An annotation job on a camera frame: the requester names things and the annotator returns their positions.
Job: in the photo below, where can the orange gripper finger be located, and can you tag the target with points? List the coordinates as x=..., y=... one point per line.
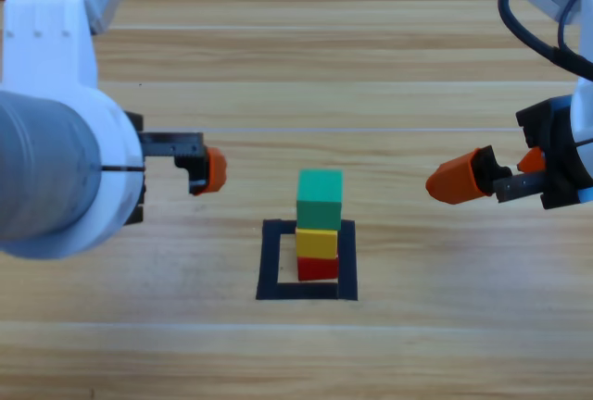
x=533, y=161
x=215, y=171
x=456, y=182

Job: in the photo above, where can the yellow wooden block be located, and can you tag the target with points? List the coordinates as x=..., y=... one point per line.
x=315, y=242

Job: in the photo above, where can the green wooden block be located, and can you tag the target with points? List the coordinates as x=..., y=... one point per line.
x=319, y=205

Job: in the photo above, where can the red wooden block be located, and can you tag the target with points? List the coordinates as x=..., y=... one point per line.
x=317, y=269

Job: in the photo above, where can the black tape square outline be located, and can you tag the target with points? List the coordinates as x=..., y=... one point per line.
x=268, y=270

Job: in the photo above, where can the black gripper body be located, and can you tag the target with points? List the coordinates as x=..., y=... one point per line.
x=162, y=144
x=558, y=159

